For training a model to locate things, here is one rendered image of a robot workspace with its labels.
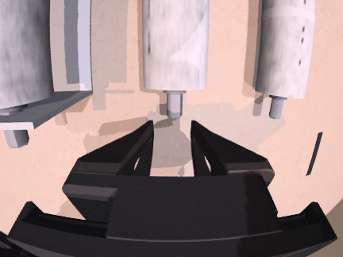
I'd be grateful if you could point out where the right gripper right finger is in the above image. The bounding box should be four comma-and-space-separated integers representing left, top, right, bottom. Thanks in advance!
191, 120, 275, 187

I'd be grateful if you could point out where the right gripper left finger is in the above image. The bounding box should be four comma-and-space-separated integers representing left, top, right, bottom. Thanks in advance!
71, 120, 154, 176

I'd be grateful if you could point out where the black flat strip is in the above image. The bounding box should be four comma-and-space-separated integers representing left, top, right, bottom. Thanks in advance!
306, 132, 323, 176

